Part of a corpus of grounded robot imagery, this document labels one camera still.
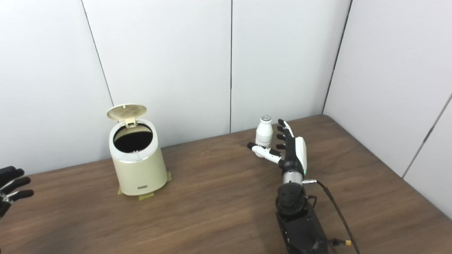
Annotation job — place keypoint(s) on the yellow plug connector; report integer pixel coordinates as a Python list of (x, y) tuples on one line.
[(344, 242)]

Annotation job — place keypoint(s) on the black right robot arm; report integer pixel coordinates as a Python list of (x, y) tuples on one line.
[(296, 218)]

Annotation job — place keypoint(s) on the cream round bin lid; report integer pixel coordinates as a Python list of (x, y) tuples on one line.
[(126, 111)]

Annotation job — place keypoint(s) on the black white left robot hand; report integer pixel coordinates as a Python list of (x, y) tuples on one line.
[(9, 183)]

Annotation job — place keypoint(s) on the cream-colored round bin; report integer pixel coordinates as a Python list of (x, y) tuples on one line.
[(139, 173)]

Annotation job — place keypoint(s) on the small white plastic bottle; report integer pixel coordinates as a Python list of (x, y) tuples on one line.
[(264, 134)]

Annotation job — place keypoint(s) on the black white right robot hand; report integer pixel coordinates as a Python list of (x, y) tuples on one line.
[(293, 155)]

